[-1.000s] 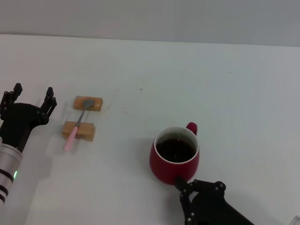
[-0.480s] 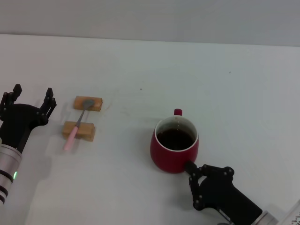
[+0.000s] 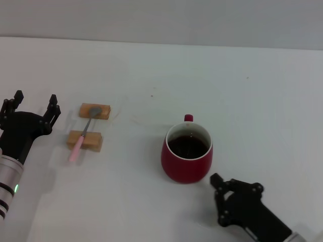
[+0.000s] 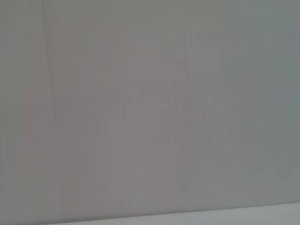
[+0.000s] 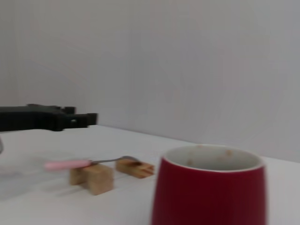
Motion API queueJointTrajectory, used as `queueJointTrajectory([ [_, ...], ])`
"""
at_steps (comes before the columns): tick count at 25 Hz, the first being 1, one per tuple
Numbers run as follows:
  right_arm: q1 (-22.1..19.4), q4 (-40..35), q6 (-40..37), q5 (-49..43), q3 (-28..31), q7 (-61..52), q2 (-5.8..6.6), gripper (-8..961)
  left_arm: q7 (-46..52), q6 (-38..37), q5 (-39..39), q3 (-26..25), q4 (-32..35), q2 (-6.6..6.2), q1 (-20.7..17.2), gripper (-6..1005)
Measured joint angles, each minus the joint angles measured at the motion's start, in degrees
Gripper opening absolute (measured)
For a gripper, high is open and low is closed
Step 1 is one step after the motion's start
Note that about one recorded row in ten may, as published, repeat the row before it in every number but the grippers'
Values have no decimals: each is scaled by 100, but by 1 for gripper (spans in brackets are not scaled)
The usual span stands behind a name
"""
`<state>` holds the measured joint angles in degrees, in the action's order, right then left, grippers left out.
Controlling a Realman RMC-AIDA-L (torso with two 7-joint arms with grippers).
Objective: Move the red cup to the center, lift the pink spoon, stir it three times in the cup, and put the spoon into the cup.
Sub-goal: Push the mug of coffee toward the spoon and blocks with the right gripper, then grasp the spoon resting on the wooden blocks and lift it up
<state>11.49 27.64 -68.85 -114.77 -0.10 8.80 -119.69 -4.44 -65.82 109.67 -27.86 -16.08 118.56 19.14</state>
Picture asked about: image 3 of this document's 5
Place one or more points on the red ceramic cup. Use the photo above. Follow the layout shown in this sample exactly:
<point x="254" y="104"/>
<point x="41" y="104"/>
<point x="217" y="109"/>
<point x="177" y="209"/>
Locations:
<point x="181" y="169"/>

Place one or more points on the notched wooden block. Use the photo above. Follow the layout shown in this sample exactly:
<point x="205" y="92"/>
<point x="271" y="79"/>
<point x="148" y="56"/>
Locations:
<point x="93" y="141"/>

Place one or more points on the dark brown coffee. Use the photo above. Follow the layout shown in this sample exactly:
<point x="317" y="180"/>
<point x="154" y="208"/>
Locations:
<point x="188" y="147"/>

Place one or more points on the flat wooden block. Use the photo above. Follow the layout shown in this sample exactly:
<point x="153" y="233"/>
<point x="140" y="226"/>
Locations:
<point x="104" y="113"/>

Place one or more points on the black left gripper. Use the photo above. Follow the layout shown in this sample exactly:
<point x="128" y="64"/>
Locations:
<point x="20" y="128"/>

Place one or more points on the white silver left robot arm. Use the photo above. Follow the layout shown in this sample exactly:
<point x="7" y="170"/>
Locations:
<point x="7" y="176"/>

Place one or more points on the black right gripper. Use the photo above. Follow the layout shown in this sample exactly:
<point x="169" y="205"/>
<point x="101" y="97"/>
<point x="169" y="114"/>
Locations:
<point x="252" y="214"/>

